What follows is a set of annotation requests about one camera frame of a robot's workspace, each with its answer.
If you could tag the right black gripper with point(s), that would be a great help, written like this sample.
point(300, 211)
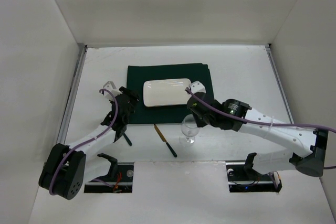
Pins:
point(198, 117)

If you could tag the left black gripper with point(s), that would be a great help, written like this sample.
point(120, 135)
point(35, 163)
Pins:
point(121, 123)

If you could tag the clear wine glass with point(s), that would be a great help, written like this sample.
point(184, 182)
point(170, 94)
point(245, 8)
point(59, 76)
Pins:
point(189, 131)

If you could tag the white rectangular plate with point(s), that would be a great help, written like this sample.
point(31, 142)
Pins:
point(166, 92)

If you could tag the gold fork green handle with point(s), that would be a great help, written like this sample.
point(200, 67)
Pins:
point(127, 140)

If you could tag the gold knife green handle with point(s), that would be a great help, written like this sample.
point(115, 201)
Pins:
point(165, 141)

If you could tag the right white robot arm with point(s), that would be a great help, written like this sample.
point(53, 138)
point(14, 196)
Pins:
point(304, 146)

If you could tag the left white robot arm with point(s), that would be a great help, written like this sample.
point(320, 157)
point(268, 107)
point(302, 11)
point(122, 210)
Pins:
point(68, 167)

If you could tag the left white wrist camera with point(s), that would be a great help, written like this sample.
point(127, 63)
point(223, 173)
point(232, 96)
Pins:
point(110, 86)

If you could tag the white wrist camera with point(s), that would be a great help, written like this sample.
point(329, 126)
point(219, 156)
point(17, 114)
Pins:
point(196, 87)
point(110, 86)

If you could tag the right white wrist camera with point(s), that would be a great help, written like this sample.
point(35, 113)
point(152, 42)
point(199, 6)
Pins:
point(196, 87)

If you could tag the left aluminium table rail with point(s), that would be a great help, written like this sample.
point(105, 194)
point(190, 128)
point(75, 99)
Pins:
point(63, 130)

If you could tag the aluminium table rail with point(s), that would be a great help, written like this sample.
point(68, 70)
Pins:
point(282, 92)
point(63, 130)

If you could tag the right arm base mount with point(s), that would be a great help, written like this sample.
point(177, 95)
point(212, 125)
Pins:
point(243, 179)

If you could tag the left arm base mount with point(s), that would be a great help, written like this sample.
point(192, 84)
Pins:
point(105, 174)

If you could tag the right aluminium table rail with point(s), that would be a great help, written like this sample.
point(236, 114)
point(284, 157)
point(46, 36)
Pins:
point(282, 92)

